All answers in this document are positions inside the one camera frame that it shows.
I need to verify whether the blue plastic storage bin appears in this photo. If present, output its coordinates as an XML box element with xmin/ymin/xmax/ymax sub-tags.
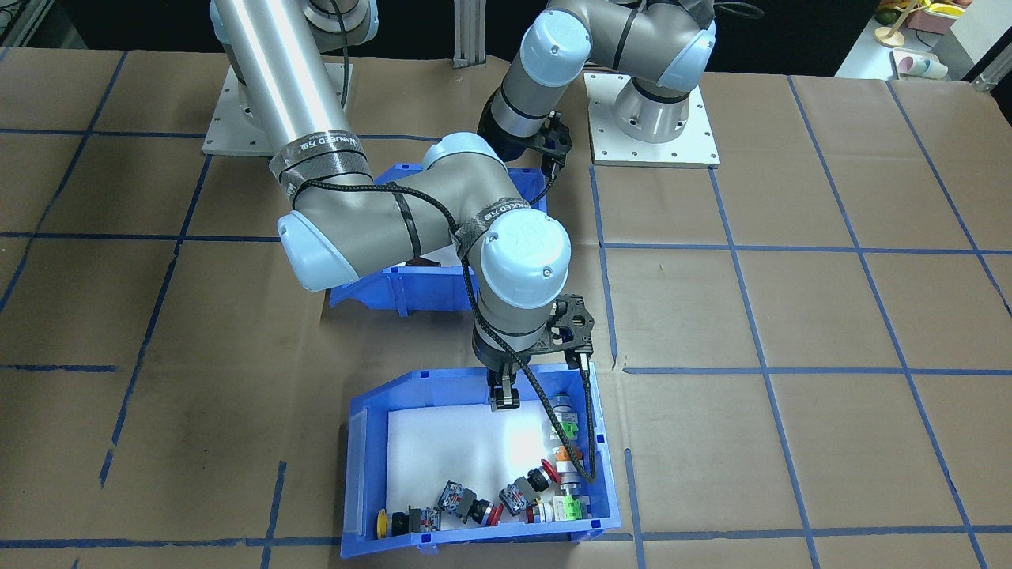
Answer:
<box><xmin>328</xmin><ymin>162</ymin><xmax>550</xmax><ymax>318</ymax></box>
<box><xmin>340</xmin><ymin>365</ymin><xmax>623</xmax><ymax>560</ymax></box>

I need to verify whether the pink toy box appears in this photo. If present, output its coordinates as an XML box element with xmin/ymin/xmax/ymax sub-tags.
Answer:
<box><xmin>905</xmin><ymin>0</ymin><xmax>961</xmax><ymax>36</ymax></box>

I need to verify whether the white foam liner sheet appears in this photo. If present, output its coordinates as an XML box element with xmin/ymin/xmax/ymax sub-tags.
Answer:
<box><xmin>385</xmin><ymin>401</ymin><xmax>590</xmax><ymax>526</ymax></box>

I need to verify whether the wooden toy stand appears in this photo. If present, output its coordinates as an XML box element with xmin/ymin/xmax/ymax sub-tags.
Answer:
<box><xmin>874</xmin><ymin>0</ymin><xmax>910</xmax><ymax>48</ymax></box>

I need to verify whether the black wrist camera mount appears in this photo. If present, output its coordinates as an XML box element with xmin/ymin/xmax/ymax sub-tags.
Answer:
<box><xmin>548</xmin><ymin>294</ymin><xmax>595</xmax><ymax>358</ymax></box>
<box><xmin>534</xmin><ymin>112</ymin><xmax>574</xmax><ymax>164</ymax></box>

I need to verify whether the white green push button switch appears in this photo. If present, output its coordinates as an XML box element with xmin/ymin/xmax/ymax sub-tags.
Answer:
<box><xmin>524</xmin><ymin>490</ymin><xmax>591</xmax><ymax>524</ymax></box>
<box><xmin>548</xmin><ymin>389</ymin><xmax>583</xmax><ymax>443</ymax></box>

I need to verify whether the red mushroom button switch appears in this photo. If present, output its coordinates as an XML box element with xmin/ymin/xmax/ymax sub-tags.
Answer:
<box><xmin>500</xmin><ymin>457</ymin><xmax>562</xmax><ymax>516</ymax></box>

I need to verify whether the white orange push button switch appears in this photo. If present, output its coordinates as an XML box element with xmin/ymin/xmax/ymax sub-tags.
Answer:
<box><xmin>551</xmin><ymin>444</ymin><xmax>586</xmax><ymax>489</ymax></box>

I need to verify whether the black printed velcro strap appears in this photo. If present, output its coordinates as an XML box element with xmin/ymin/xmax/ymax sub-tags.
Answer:
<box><xmin>267</xmin><ymin>129</ymin><xmax>374</xmax><ymax>190</ymax></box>
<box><xmin>452</xmin><ymin>198</ymin><xmax>532</xmax><ymax>258</ymax></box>

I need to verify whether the aluminium frame post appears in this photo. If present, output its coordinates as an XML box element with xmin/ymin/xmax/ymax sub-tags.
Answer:
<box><xmin>451</xmin><ymin>0</ymin><xmax>489</xmax><ymax>70</ymax></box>

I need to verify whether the red flat button switch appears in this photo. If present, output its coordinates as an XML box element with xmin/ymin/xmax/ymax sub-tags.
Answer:
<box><xmin>437</xmin><ymin>480</ymin><xmax>504</xmax><ymax>528</ymax></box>

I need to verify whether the yellow button switch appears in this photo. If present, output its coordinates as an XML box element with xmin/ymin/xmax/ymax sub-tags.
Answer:
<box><xmin>376</xmin><ymin>506</ymin><xmax>441</xmax><ymax>540</ymax></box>

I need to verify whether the white square base plate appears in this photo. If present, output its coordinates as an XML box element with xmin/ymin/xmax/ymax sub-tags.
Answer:
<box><xmin>583</xmin><ymin>71</ymin><xmax>720</xmax><ymax>168</ymax></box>
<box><xmin>203</xmin><ymin>62</ymin><xmax>354</xmax><ymax>157</ymax></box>

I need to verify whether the metal frame bar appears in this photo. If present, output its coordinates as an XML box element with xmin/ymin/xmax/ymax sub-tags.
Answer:
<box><xmin>971</xmin><ymin>46</ymin><xmax>1012</xmax><ymax>94</ymax></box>
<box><xmin>0</xmin><ymin>0</ymin><xmax>56</xmax><ymax>50</ymax></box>

